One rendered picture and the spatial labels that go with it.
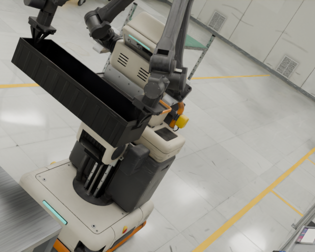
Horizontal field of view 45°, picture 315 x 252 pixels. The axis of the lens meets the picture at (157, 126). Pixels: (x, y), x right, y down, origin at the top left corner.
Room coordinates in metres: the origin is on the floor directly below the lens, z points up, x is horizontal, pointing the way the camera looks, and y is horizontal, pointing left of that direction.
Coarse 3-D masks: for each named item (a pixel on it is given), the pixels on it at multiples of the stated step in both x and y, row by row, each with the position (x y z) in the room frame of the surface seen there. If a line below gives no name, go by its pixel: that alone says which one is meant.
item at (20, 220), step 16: (0, 176) 1.00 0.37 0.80; (0, 192) 0.94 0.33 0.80; (16, 192) 0.97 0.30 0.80; (0, 208) 0.88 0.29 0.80; (16, 208) 0.91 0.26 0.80; (32, 208) 0.95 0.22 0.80; (0, 224) 0.83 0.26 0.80; (16, 224) 0.86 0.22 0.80; (32, 224) 0.89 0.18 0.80; (48, 224) 0.92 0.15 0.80; (0, 240) 0.78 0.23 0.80; (16, 240) 0.80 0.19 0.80; (32, 240) 0.83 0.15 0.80; (48, 240) 0.90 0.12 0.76
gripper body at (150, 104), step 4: (136, 96) 1.25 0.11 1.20; (140, 96) 1.27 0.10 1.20; (144, 96) 1.24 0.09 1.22; (160, 96) 1.24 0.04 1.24; (140, 100) 1.23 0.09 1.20; (144, 100) 1.23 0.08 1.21; (148, 100) 1.22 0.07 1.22; (152, 100) 1.23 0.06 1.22; (156, 100) 1.23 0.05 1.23; (144, 104) 1.22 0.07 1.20; (148, 104) 1.22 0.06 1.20; (152, 104) 1.23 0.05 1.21; (156, 104) 1.24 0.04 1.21; (148, 108) 1.21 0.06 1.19; (152, 108) 1.22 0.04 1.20; (156, 108) 1.24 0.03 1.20; (160, 108) 1.26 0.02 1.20; (152, 112) 1.21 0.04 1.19; (156, 112) 1.21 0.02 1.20; (160, 112) 1.25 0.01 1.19
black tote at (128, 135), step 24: (24, 48) 1.34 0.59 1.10; (48, 48) 1.51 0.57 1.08; (24, 72) 1.32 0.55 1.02; (48, 72) 1.29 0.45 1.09; (72, 72) 1.45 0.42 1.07; (72, 96) 1.24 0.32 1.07; (96, 96) 1.40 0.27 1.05; (120, 96) 1.37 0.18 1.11; (96, 120) 1.20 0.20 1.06; (120, 120) 1.17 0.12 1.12; (120, 144) 1.20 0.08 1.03
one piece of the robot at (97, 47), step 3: (111, 27) 1.80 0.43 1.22; (114, 30) 1.79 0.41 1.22; (117, 30) 1.79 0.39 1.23; (96, 42) 1.74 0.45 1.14; (93, 45) 1.73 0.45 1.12; (96, 45) 1.73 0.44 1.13; (99, 45) 1.73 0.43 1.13; (93, 48) 1.73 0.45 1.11; (96, 48) 1.72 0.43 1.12; (99, 48) 1.72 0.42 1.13; (96, 51) 1.72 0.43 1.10; (99, 51) 1.71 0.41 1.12
